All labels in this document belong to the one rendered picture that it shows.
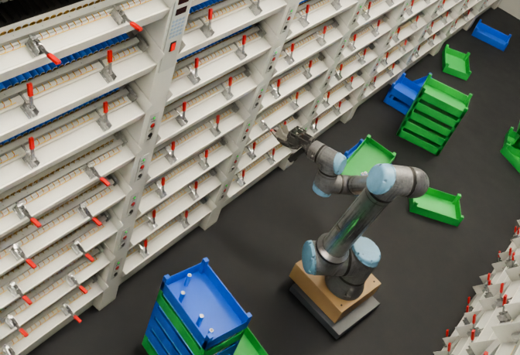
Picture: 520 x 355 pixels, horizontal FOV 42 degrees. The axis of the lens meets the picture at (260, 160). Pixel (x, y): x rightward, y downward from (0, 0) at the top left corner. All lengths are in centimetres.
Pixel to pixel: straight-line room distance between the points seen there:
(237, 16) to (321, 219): 162
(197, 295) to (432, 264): 158
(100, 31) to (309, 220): 213
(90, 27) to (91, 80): 20
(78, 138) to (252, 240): 160
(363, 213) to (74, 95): 128
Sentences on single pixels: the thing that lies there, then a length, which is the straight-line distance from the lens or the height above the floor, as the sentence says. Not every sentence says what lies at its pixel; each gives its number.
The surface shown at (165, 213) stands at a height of 36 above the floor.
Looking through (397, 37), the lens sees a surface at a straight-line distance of 432.
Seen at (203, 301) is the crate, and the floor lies 40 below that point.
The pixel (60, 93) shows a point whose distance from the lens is 188.
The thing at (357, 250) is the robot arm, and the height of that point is 43.
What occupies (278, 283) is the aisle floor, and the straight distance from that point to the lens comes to 334.
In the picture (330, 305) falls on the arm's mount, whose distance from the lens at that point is 319.
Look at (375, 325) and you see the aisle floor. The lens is 341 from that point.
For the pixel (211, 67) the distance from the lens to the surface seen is 244.
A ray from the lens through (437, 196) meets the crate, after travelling 423.
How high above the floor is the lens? 253
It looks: 41 degrees down
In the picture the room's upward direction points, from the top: 22 degrees clockwise
